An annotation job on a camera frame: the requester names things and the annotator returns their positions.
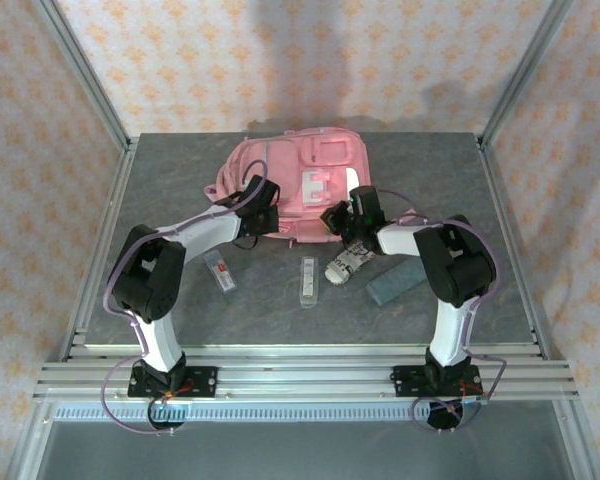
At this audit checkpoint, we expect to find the pink school backpack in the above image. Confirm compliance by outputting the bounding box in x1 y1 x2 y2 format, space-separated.
203 125 421 246

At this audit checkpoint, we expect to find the newspaper print pouch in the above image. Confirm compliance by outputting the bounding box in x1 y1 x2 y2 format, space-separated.
325 239 376 287

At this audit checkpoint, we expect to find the clear pen box white label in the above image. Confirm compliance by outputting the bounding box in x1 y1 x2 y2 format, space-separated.
298 256 321 308

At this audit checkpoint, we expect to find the clear pen box red label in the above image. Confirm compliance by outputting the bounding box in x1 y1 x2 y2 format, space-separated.
203 250 240 295

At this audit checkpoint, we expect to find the blue grey pencil pouch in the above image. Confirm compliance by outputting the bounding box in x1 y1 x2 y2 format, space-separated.
366 259 426 305

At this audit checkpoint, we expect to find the aluminium table side rail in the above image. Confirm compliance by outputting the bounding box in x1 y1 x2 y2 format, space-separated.
477 139 551 359
59 144 137 361

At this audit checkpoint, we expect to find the aluminium mounting rail beam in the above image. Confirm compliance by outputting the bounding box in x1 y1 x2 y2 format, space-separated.
33 344 580 401

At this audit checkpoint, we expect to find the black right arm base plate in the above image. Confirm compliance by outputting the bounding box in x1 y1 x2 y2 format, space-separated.
392 364 483 399

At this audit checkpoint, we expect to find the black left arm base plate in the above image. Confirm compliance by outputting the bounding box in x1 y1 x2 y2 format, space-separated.
127 366 219 400

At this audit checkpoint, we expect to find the slotted grey cable duct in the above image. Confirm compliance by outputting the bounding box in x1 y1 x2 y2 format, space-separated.
54 404 431 422

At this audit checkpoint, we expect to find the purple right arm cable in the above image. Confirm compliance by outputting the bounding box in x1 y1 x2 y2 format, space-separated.
379 188 509 434

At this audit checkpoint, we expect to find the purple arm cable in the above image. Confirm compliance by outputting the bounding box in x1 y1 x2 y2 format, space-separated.
379 188 509 434
102 159 269 436

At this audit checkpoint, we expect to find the aluminium frame post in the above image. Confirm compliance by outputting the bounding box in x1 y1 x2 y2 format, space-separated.
479 0 576 149
32 0 131 151

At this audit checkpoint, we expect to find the black round cable port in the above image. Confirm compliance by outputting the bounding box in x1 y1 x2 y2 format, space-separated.
426 399 481 432
147 399 187 432

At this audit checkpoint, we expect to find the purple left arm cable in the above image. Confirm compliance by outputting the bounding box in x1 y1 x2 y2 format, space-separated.
102 159 269 436

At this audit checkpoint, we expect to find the aluminium frame leg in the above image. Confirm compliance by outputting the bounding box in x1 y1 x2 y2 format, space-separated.
554 399 600 480
7 399 56 480

